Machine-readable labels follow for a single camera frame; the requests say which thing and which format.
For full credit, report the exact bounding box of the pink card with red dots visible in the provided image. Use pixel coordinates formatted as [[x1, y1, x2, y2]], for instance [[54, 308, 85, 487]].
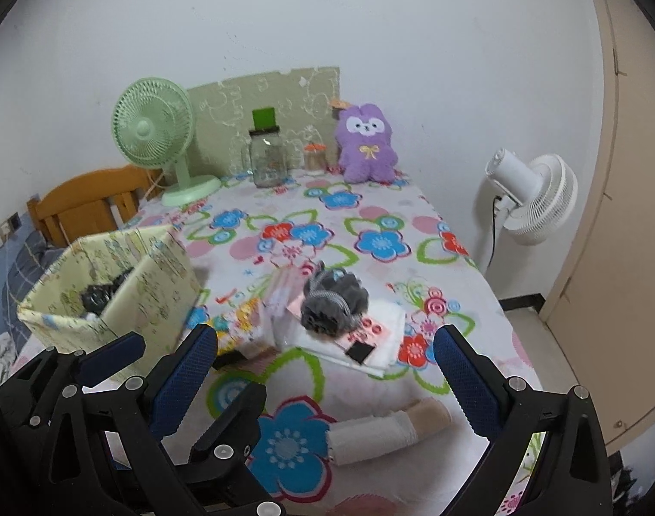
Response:
[[287, 301, 394, 369]]

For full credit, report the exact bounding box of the cotton swab container orange lid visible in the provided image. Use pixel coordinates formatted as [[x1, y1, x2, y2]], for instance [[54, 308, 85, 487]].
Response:
[[304, 141, 328, 175]]

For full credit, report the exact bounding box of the black shiny cloth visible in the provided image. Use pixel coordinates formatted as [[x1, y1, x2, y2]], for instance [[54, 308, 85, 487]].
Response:
[[79, 274, 129, 317]]

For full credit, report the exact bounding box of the green desk fan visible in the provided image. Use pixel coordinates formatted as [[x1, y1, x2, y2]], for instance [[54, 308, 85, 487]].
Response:
[[111, 76, 222, 208]]

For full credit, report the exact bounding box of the white towel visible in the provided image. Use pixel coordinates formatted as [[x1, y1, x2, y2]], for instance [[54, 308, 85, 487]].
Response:
[[292, 295, 409, 380]]

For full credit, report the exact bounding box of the blue plaid bedding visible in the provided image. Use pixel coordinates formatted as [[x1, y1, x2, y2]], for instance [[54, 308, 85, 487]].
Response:
[[0, 228, 65, 345]]

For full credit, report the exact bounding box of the purple plush toy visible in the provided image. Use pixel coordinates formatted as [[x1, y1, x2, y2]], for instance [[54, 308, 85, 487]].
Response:
[[332, 99, 399, 184]]

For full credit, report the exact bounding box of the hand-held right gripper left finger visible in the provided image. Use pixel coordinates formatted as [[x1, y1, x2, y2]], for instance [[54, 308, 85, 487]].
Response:
[[26, 324, 219, 516]]

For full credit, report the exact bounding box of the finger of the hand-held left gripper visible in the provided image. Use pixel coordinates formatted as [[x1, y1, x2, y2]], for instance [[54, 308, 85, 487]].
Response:
[[171, 384, 285, 516], [0, 333, 147, 425]]

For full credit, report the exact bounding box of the beige door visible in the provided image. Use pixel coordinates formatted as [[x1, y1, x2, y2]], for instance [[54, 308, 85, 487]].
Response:
[[539, 0, 655, 452]]

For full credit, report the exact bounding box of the beige white rolled sock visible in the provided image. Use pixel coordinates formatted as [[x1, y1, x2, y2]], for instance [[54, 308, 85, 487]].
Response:
[[327, 398, 453, 466]]

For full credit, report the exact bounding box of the black fan cable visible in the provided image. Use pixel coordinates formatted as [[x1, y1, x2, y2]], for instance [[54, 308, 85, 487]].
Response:
[[486, 196, 503, 275]]

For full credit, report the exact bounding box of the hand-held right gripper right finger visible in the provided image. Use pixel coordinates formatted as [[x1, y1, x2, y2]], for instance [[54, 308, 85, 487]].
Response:
[[434, 325, 613, 516]]

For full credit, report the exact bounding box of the wall outlet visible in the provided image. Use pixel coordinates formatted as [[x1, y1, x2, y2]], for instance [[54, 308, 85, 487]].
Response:
[[0, 212, 23, 243]]

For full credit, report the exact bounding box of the grey bath pouf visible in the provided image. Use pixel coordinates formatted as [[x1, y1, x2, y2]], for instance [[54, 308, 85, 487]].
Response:
[[300, 261, 370, 334]]

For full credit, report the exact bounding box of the yellow patterned storage box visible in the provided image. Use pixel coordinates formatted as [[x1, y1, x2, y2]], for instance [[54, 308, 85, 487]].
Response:
[[16, 226, 200, 384]]

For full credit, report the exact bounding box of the pink tissue packet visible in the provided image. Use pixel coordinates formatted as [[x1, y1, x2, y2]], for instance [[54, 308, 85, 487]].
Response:
[[261, 266, 311, 347]]

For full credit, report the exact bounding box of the white standing fan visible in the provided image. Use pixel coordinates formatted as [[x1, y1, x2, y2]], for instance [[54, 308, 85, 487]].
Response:
[[475, 146, 579, 275]]

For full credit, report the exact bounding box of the green patterned wall panel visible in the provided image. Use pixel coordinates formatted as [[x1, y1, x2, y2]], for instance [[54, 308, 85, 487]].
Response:
[[186, 67, 340, 178]]

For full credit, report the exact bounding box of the wooden chair back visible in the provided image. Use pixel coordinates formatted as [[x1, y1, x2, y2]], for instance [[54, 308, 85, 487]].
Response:
[[26, 166, 164, 243]]

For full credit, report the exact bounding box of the glass jar with black lid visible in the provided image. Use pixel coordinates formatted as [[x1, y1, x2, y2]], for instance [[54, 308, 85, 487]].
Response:
[[241, 128, 289, 189]]

